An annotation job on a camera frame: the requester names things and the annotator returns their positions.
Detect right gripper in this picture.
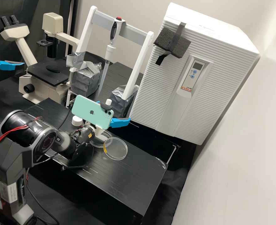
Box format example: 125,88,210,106
84,117,131,138

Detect white-capped bottle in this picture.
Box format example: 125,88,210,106
71,115,83,127

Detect grey taped block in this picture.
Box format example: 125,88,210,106
67,54,103,98
109,85,139,118

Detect petri dish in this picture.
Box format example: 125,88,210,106
91,129,112,148

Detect petri dish lid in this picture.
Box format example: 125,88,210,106
103,137,128,161

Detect cream microscope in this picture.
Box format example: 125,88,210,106
0,13,80,105

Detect white pipette stand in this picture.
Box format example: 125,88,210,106
69,5,155,100

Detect incubator door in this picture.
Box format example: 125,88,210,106
130,14,262,147

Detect pipette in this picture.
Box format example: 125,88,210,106
97,17,126,97

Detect white incubator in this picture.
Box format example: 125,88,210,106
162,2,262,59

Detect right wrist camera phone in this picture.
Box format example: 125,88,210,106
71,94,115,131

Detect black cable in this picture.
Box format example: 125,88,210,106
25,164,60,225

